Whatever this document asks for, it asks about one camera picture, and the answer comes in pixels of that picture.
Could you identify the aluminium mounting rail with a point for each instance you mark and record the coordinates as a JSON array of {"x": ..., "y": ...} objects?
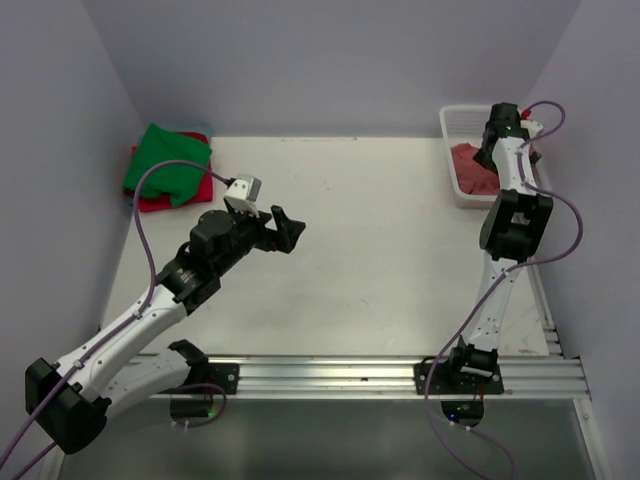
[{"x": 331, "y": 377}]

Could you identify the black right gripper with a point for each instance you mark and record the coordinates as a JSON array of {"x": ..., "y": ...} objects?
[{"x": 481, "y": 157}]

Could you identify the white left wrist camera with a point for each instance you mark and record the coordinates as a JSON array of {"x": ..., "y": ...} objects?
[{"x": 242, "y": 194}]

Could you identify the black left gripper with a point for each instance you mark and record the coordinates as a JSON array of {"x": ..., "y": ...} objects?
[{"x": 288, "y": 229}]

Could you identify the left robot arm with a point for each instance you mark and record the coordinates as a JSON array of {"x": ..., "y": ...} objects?
[{"x": 73, "y": 398}]

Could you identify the white plastic basket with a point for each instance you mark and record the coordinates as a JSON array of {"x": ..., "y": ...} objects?
[{"x": 462, "y": 128}]

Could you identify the salmon pink t shirt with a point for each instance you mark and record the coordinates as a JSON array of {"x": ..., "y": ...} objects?
[{"x": 472, "y": 178}]

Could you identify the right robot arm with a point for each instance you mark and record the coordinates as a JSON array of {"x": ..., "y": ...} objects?
[{"x": 509, "y": 237}]

